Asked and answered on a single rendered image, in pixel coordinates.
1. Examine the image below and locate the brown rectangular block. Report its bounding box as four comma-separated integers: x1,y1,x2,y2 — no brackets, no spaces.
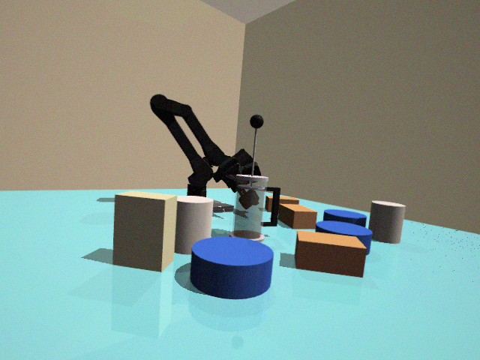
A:
278,204,317,230
265,195,299,212
294,230,367,278

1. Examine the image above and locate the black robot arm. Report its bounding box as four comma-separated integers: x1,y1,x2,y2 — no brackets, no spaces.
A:
150,94,253,197

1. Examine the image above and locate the glass french press with black handle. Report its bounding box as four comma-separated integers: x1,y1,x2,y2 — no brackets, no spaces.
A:
229,114,281,242

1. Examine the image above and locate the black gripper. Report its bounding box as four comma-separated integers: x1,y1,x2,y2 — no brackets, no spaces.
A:
218,157,243,193

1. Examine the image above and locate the tan rectangular block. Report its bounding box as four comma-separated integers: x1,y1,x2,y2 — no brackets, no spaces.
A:
112,191,177,272

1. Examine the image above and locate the blue short cylinder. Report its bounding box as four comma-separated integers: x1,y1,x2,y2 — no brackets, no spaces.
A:
190,237,274,299
323,210,367,227
315,220,373,256

